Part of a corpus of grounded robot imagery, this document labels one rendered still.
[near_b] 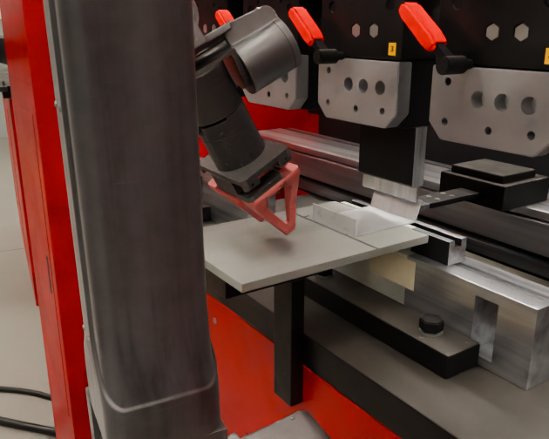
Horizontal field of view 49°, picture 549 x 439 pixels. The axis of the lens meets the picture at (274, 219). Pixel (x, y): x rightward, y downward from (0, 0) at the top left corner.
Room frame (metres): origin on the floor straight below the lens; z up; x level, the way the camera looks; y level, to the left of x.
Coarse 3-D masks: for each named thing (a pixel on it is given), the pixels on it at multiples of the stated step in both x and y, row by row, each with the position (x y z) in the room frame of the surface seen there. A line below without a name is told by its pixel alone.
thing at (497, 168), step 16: (480, 160) 0.95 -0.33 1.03; (448, 176) 0.92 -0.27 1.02; (464, 176) 0.90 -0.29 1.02; (480, 176) 0.88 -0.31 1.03; (496, 176) 0.86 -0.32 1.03; (512, 176) 0.86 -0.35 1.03; (528, 176) 0.88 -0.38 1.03; (544, 176) 0.90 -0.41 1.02; (448, 192) 0.87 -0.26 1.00; (464, 192) 0.87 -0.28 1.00; (480, 192) 0.87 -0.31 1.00; (496, 192) 0.85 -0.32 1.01; (512, 192) 0.84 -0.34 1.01; (528, 192) 0.87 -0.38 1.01; (544, 192) 0.89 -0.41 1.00; (496, 208) 0.84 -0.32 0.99; (512, 208) 0.85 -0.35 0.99
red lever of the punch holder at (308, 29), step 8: (296, 8) 0.83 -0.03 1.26; (288, 16) 0.83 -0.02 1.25; (296, 16) 0.82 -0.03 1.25; (304, 16) 0.82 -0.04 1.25; (296, 24) 0.82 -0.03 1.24; (304, 24) 0.81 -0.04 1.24; (312, 24) 0.81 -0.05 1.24; (304, 32) 0.80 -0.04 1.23; (312, 32) 0.80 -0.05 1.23; (320, 32) 0.80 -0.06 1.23; (304, 40) 0.80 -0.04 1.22; (312, 40) 0.79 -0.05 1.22; (320, 40) 0.80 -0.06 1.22; (320, 48) 0.78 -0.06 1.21; (320, 56) 0.77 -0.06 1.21; (328, 56) 0.77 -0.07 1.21; (336, 56) 0.78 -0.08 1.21; (344, 56) 0.79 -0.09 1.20
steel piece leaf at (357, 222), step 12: (324, 216) 0.73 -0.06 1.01; (336, 216) 0.71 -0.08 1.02; (348, 216) 0.70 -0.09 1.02; (360, 216) 0.76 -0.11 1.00; (372, 216) 0.76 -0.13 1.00; (384, 216) 0.76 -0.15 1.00; (396, 216) 0.76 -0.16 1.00; (336, 228) 0.71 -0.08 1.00; (348, 228) 0.70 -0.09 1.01; (360, 228) 0.71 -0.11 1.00; (372, 228) 0.71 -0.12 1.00; (384, 228) 0.71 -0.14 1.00
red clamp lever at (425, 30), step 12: (408, 12) 0.65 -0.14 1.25; (420, 12) 0.65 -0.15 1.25; (408, 24) 0.65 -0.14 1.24; (420, 24) 0.64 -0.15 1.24; (432, 24) 0.64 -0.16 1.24; (420, 36) 0.64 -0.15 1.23; (432, 36) 0.63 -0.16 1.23; (432, 48) 0.63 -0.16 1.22; (444, 48) 0.62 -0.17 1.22; (444, 60) 0.60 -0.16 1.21; (456, 60) 0.61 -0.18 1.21; (468, 60) 0.62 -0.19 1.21; (444, 72) 0.60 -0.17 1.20; (456, 72) 0.61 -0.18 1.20
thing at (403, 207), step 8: (376, 192) 0.81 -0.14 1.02; (384, 192) 0.80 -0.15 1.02; (376, 200) 0.80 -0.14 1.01; (384, 200) 0.79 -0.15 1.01; (392, 200) 0.78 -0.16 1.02; (400, 200) 0.77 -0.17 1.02; (408, 200) 0.76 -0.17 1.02; (384, 208) 0.79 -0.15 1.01; (392, 208) 0.78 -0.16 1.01; (400, 208) 0.77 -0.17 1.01; (408, 208) 0.76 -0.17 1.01; (416, 208) 0.75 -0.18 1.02; (408, 216) 0.75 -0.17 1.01; (416, 216) 0.74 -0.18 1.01
